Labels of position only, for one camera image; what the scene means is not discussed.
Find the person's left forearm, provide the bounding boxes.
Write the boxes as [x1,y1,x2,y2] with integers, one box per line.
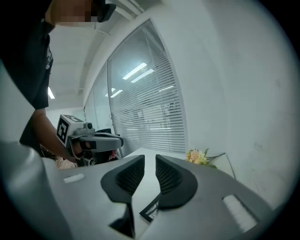
[31,108,76,163]

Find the white window blinds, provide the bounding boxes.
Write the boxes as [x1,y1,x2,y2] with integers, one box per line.
[107,20,188,153]

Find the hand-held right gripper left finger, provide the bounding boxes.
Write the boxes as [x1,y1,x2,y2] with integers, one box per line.
[41,154,146,240]

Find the yellow flower bouquet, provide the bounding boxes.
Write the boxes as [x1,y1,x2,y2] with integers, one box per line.
[185,148,226,170]

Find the person's face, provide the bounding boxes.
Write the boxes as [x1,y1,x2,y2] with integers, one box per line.
[45,0,99,28]

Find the black head-mounted camera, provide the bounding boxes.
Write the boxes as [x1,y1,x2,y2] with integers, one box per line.
[93,0,117,23]

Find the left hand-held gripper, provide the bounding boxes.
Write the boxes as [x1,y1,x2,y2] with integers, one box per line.
[56,114,125,166]

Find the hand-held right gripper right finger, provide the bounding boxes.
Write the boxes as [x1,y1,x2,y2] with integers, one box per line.
[142,154,275,240]

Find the person's black shirt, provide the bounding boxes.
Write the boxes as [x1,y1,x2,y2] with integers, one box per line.
[0,0,56,151]

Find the person's left hand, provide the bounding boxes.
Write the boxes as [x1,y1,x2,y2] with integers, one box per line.
[70,140,83,163]

